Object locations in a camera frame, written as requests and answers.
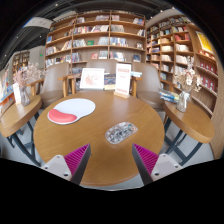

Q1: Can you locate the white mouse pad red rest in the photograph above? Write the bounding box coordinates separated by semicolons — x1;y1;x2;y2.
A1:
47;98;97;126

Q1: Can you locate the beige upholstered wooden armchair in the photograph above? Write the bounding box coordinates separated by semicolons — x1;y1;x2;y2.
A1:
130;62;166;111
68;59;119;95
39;62;71;108

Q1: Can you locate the colourful book display stand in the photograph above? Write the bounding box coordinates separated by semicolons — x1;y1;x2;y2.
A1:
0;68;16;114

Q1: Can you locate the round wooden side table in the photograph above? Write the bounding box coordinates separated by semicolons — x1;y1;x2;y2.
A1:
162;99;216;166
0;94;43;166

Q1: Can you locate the stack of blue books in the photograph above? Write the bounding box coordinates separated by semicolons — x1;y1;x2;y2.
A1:
158;89;180;104

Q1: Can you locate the dark blue book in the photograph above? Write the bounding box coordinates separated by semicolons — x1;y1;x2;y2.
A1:
103;73;117;91

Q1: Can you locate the small white table card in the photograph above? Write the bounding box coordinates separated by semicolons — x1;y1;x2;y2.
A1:
12;83;23;105

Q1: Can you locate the white framed red print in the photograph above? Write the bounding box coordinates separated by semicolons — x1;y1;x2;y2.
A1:
79;67;106;91

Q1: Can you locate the white hanging ceiling panel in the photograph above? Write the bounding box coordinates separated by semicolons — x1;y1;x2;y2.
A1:
23;16;54;29

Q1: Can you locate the tall wooden bookshelf unit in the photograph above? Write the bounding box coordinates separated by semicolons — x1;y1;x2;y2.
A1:
145;14;219;118

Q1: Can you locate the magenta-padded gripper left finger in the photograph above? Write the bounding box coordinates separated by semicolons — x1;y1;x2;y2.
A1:
41;143;92;186

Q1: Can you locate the white sign on wooden base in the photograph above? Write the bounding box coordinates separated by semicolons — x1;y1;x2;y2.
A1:
113;63;133;99

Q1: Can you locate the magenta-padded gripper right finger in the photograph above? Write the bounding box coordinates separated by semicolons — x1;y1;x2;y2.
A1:
131;143;183;186

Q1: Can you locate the small distant bookshelf unit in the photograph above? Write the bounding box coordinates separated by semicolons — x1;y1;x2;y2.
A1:
12;50;31;75

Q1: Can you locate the transparent computer mouse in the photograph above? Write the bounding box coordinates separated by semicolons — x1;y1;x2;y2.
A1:
104;121;139;145

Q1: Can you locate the glass vase with dried flowers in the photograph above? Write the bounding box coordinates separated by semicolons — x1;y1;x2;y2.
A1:
12;62;42;108
173;56;203;113

